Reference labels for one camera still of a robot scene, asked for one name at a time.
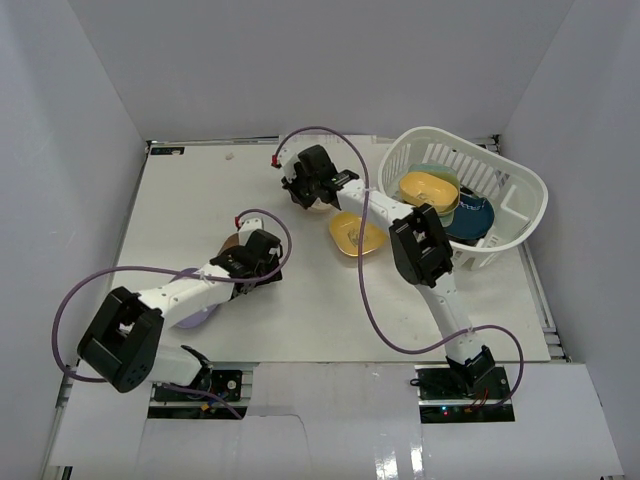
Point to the purple square panda dish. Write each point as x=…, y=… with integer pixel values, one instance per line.
x=197, y=318

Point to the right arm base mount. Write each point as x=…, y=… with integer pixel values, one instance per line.
x=443, y=398

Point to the dark blue leaf plate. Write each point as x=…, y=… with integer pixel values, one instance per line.
x=473, y=218

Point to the black label sticker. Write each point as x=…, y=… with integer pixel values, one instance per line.
x=166, y=151

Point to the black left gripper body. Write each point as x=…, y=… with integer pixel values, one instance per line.
x=267, y=278

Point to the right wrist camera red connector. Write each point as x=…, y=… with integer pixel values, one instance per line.
x=282, y=160

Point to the white plastic dish bin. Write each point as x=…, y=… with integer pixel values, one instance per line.
x=517, y=194

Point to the brown square panda dish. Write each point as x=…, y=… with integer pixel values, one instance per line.
x=230, y=244

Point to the papers at table back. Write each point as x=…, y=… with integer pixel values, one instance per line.
x=325, y=138

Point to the cream square panda dish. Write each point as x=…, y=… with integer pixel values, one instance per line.
x=319, y=207

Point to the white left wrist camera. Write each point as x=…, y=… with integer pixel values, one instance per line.
x=247, y=227

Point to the yellow square dish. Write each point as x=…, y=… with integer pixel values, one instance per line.
x=418, y=188
x=344, y=230

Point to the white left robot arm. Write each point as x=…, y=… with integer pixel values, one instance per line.
x=123, y=341

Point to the teal rectangular divided plate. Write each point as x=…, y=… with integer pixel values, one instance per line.
x=438, y=170

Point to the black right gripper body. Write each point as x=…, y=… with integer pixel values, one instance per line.
x=302, y=188

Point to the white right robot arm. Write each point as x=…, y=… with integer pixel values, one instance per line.
x=421, y=252

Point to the green square panda dish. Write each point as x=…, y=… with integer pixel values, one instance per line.
x=447, y=210

